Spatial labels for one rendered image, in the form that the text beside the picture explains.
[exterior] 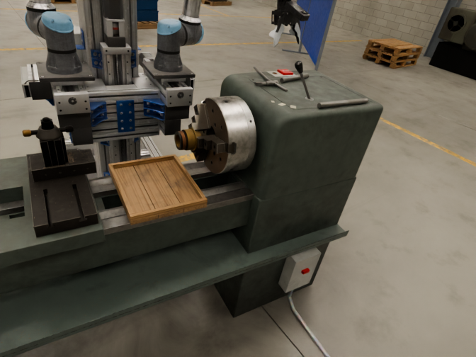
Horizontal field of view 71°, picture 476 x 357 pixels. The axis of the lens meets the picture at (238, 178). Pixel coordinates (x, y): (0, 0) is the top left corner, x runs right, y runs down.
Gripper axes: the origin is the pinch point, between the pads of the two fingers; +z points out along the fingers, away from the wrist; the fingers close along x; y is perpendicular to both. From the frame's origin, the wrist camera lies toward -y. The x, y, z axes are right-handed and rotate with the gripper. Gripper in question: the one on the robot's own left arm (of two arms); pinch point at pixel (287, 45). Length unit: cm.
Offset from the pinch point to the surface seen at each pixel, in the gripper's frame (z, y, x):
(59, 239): 47, -11, 106
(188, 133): 28, -1, 53
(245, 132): 27.2, -15.3, 36.3
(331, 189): 66, -24, -11
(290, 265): 109, -17, 8
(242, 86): 14.9, 5.2, 21.3
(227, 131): 26, -13, 43
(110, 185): 48, 17, 81
